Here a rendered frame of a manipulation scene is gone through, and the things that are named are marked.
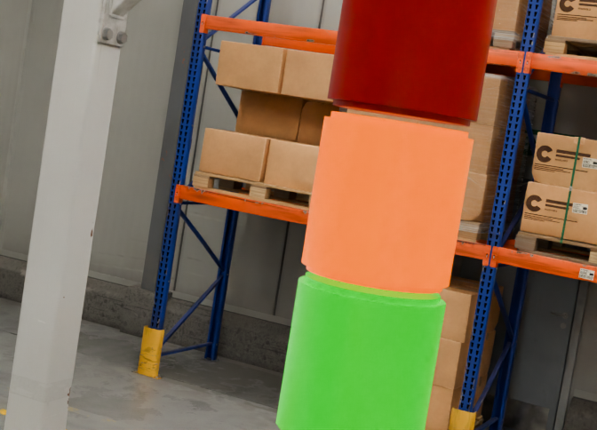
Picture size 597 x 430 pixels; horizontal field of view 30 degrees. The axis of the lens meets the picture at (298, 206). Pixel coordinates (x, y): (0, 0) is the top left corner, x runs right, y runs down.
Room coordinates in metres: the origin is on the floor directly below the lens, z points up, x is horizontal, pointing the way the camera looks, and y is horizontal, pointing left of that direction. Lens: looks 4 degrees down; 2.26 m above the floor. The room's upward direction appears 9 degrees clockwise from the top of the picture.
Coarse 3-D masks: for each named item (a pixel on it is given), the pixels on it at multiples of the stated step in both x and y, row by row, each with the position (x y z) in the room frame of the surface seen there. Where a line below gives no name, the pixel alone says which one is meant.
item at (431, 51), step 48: (384, 0) 0.35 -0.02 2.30; (432, 0) 0.35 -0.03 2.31; (480, 0) 0.35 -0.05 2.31; (336, 48) 0.37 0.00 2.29; (384, 48) 0.35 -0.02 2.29; (432, 48) 0.35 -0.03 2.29; (480, 48) 0.36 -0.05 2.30; (336, 96) 0.36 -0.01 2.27; (384, 96) 0.35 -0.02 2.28; (432, 96) 0.35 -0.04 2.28; (480, 96) 0.36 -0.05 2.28
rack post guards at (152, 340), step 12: (144, 336) 9.10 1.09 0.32; (156, 336) 9.05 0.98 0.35; (144, 348) 9.09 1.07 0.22; (156, 348) 9.05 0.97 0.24; (144, 360) 9.08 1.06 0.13; (156, 360) 9.06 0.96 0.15; (144, 372) 9.07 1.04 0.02; (156, 372) 9.09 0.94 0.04; (456, 420) 7.93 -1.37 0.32; (468, 420) 7.89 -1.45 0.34
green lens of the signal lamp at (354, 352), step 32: (320, 288) 0.36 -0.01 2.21; (352, 288) 0.35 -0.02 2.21; (320, 320) 0.35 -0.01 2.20; (352, 320) 0.35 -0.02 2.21; (384, 320) 0.35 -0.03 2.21; (416, 320) 0.35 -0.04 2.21; (288, 352) 0.37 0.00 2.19; (320, 352) 0.35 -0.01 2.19; (352, 352) 0.35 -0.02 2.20; (384, 352) 0.35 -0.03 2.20; (416, 352) 0.35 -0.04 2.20; (288, 384) 0.36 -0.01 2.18; (320, 384) 0.35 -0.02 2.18; (352, 384) 0.35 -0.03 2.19; (384, 384) 0.35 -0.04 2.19; (416, 384) 0.35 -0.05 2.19; (288, 416) 0.36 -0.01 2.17; (320, 416) 0.35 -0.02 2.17; (352, 416) 0.35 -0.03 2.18; (384, 416) 0.35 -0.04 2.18; (416, 416) 0.35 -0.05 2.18
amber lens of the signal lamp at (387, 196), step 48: (336, 144) 0.36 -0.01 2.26; (384, 144) 0.35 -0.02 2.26; (432, 144) 0.35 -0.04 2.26; (336, 192) 0.35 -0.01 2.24; (384, 192) 0.35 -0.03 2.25; (432, 192) 0.35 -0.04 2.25; (336, 240) 0.35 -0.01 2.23; (384, 240) 0.35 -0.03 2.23; (432, 240) 0.35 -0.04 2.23; (384, 288) 0.35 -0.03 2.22; (432, 288) 0.35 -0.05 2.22
